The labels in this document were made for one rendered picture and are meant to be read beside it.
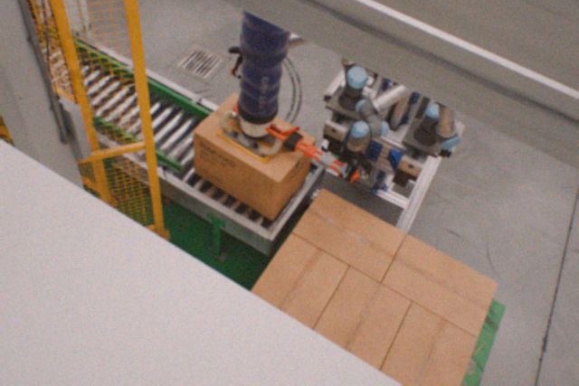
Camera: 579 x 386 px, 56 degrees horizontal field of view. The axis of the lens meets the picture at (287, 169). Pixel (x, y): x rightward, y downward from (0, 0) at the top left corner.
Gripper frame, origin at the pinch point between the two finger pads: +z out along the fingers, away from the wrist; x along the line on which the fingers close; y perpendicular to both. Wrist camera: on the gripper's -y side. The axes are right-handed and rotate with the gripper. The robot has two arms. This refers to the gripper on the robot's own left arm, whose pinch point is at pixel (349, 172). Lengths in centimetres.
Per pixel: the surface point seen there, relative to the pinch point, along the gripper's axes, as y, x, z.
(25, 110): 89, 111, -78
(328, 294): -22, 40, 54
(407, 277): -55, 4, 54
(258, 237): 30, 34, 54
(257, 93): 56, 10, -30
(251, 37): 61, 13, -65
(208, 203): 66, 36, 49
